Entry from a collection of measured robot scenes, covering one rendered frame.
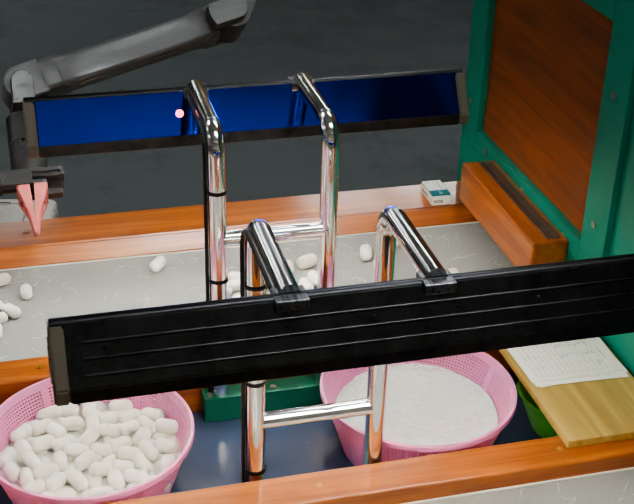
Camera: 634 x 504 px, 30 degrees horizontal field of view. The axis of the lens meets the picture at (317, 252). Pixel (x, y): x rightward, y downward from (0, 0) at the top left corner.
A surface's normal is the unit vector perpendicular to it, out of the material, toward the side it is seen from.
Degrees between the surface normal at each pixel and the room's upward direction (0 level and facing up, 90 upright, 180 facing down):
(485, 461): 0
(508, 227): 90
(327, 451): 0
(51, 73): 52
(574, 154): 90
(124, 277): 0
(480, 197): 90
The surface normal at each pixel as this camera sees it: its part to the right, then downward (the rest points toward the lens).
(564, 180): -0.97, 0.10
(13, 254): 0.19, -0.29
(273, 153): 0.03, -0.88
